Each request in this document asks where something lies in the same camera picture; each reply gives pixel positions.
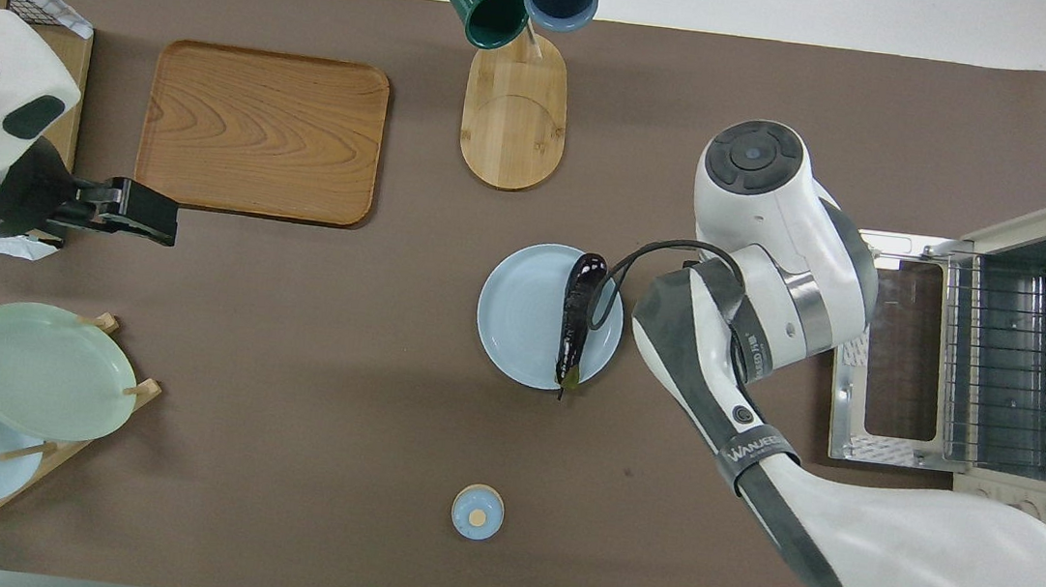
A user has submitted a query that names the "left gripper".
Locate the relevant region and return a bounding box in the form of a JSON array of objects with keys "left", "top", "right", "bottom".
[{"left": 0, "top": 133, "right": 112, "bottom": 250}]

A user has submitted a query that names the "dark purple eggplant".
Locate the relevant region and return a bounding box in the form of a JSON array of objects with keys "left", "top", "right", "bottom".
[{"left": 552, "top": 250, "right": 612, "bottom": 405}]

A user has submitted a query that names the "metal oven rack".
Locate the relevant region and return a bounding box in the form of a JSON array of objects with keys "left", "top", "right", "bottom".
[{"left": 925, "top": 249, "right": 1046, "bottom": 478}]

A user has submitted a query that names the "pale green plate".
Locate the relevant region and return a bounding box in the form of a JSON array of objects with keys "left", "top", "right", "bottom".
[{"left": 0, "top": 298, "right": 147, "bottom": 451}]

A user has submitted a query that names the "wooden tray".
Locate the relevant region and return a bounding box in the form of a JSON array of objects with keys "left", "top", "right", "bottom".
[{"left": 131, "top": 36, "right": 393, "bottom": 230}]

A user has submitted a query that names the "wooden plate rack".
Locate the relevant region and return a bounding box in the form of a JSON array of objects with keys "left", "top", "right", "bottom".
[{"left": 0, "top": 301, "right": 171, "bottom": 572}]

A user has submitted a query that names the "wooden mug stand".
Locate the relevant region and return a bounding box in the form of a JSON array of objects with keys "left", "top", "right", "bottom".
[{"left": 427, "top": 0, "right": 603, "bottom": 199}]

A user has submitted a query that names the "light blue plate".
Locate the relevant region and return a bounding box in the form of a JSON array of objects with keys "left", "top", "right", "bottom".
[{"left": 470, "top": 236, "right": 631, "bottom": 398}]

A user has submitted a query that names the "small blue round lid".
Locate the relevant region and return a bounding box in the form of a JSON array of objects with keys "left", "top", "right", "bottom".
[{"left": 448, "top": 481, "right": 508, "bottom": 544}]

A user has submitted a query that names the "black cable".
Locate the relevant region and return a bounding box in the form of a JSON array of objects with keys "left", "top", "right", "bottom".
[{"left": 584, "top": 230, "right": 750, "bottom": 348}]

